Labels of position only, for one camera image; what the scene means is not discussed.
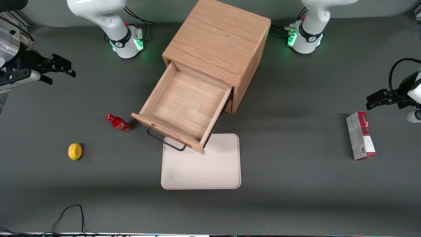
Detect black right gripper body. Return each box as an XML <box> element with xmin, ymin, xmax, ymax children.
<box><xmin>13</xmin><ymin>49</ymin><xmax>52</xmax><ymax>78</ymax></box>

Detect black arm base cables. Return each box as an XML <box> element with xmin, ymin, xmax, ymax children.
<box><xmin>124</xmin><ymin>5</ymin><xmax>156</xmax><ymax>41</ymax></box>
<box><xmin>270</xmin><ymin>7</ymin><xmax>308</xmax><ymax>40</ymax></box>

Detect thin black table-edge cable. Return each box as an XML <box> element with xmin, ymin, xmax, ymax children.
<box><xmin>0</xmin><ymin>226</ymin><xmax>53</xmax><ymax>237</ymax></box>

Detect oak wooden drawer cabinet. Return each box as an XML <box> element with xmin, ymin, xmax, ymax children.
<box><xmin>162</xmin><ymin>0</ymin><xmax>272</xmax><ymax>115</ymax></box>

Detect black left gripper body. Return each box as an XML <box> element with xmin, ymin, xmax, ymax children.
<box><xmin>390</xmin><ymin>71</ymin><xmax>418</xmax><ymax>109</ymax></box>

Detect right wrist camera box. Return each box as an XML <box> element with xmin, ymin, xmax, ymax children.
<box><xmin>0</xmin><ymin>68</ymin><xmax>41</xmax><ymax>91</ymax></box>

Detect red cola bottle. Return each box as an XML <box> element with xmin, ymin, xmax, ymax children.
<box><xmin>106</xmin><ymin>114</ymin><xmax>132</xmax><ymax>134</ymax></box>

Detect beige rectangular tray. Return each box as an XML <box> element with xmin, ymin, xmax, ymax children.
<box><xmin>161</xmin><ymin>133</ymin><xmax>241</xmax><ymax>190</ymax></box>

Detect black left arm base cables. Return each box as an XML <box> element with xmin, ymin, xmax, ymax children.
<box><xmin>270</xmin><ymin>7</ymin><xmax>308</xmax><ymax>40</ymax></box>

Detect grey and red carton box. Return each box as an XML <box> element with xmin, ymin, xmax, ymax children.
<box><xmin>346</xmin><ymin>112</ymin><xmax>377</xmax><ymax>161</ymax></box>

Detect looped black table cable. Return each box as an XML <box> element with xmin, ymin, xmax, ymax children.
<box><xmin>52</xmin><ymin>204</ymin><xmax>87</xmax><ymax>235</ymax></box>

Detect black right arm base cables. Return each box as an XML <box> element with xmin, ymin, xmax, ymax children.
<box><xmin>124</xmin><ymin>5</ymin><xmax>156</xmax><ymax>41</ymax></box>

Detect yellow lemon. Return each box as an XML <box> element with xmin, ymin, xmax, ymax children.
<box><xmin>68</xmin><ymin>143</ymin><xmax>82</xmax><ymax>161</ymax></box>

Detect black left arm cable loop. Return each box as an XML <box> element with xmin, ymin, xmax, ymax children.
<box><xmin>389</xmin><ymin>58</ymin><xmax>421</xmax><ymax>94</ymax></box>

